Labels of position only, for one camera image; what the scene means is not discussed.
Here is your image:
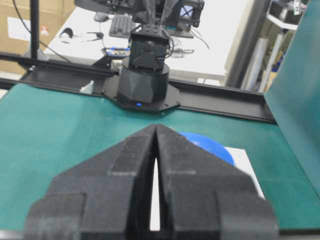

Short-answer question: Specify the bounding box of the black aluminium rail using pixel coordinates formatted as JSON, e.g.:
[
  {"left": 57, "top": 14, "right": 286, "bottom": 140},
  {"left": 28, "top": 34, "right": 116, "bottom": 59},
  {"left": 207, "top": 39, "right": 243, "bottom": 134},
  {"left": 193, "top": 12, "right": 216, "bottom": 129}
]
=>
[{"left": 0, "top": 52, "right": 276, "bottom": 124}]

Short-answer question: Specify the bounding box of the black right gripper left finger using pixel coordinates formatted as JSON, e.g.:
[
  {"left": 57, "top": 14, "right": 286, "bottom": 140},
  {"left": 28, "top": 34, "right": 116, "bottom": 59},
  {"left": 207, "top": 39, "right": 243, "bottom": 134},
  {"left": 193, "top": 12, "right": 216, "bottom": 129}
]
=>
[{"left": 23, "top": 124, "right": 156, "bottom": 240}]

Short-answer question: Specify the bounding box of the black vertical pole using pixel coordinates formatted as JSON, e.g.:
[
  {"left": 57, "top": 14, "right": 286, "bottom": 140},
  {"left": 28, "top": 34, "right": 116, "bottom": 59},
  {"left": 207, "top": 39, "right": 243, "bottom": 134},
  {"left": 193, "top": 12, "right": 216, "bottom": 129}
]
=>
[{"left": 22, "top": 0, "right": 49, "bottom": 61}]

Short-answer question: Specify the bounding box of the cardboard box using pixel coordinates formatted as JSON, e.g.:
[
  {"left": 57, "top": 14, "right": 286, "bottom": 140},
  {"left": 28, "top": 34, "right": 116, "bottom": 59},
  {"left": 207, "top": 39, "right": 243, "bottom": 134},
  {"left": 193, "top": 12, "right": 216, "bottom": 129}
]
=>
[{"left": 0, "top": 0, "right": 77, "bottom": 76}]

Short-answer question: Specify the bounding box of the white desk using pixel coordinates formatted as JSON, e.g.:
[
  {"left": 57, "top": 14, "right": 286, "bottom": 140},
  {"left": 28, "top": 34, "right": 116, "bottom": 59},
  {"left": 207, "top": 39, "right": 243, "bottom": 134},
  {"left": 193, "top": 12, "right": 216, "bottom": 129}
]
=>
[{"left": 49, "top": 0, "right": 246, "bottom": 75}]

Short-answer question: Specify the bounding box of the green table cloth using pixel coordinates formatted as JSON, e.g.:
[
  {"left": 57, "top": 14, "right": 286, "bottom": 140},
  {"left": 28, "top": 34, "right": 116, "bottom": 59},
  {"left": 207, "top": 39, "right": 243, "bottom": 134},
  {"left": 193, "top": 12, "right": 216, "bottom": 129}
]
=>
[{"left": 0, "top": 84, "right": 320, "bottom": 230}]

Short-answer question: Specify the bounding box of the white board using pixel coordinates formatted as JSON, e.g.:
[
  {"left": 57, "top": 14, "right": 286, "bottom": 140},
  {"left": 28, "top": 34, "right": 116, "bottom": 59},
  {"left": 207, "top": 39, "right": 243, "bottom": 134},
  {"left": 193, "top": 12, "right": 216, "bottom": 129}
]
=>
[{"left": 149, "top": 147, "right": 265, "bottom": 231}]

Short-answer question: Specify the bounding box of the blue gear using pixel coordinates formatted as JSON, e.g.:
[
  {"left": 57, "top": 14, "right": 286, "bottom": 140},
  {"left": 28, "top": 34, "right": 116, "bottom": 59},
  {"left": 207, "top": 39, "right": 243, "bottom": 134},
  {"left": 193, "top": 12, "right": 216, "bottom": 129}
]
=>
[{"left": 179, "top": 132, "right": 235, "bottom": 166}]

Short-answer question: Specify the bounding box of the black keyboard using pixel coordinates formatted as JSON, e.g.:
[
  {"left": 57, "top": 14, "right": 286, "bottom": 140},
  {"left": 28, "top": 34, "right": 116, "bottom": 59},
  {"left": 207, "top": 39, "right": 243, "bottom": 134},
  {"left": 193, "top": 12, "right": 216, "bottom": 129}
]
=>
[{"left": 108, "top": 14, "right": 137, "bottom": 39}]

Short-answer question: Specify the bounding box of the green backdrop panel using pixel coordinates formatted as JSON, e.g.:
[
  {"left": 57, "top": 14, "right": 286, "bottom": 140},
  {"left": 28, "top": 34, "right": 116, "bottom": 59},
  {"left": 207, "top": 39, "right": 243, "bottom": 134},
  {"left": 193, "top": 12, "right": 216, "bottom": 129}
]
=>
[{"left": 264, "top": 0, "right": 320, "bottom": 193}]

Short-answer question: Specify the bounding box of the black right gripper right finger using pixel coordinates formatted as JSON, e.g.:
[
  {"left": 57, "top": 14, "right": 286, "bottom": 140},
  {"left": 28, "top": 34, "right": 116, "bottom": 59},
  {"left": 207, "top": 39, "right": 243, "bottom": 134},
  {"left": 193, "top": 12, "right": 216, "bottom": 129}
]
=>
[{"left": 156, "top": 124, "right": 279, "bottom": 240}]

